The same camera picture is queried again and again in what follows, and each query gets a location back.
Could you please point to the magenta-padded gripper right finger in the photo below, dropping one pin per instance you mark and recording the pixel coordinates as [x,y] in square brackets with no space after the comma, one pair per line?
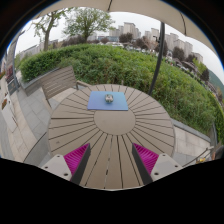
[147,159]

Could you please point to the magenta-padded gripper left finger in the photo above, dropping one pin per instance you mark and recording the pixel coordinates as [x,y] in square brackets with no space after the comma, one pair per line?
[76,159]

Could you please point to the transparent green computer mouse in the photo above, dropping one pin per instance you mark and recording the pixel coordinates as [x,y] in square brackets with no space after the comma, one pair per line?
[109,98]

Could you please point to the blue rectangular mouse pad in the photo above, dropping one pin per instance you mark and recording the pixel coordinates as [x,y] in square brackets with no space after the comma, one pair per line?
[96,101]

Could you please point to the grey slatted outdoor chair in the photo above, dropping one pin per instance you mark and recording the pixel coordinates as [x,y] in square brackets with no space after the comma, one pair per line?
[58,81]

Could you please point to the green hedge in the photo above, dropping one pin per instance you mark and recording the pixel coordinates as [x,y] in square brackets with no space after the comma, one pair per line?
[110,63]

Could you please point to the group of apartment buildings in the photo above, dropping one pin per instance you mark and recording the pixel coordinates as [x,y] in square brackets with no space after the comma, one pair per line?
[176,43]

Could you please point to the thin-trunked sparse tree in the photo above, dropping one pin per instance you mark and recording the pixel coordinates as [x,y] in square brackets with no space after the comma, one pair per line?
[46,31]

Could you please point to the round leafy green tree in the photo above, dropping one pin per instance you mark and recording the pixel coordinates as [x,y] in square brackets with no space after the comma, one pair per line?
[86,21]

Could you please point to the beige parasol with dark pole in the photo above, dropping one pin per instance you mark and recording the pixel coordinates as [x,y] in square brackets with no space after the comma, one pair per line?
[143,6]

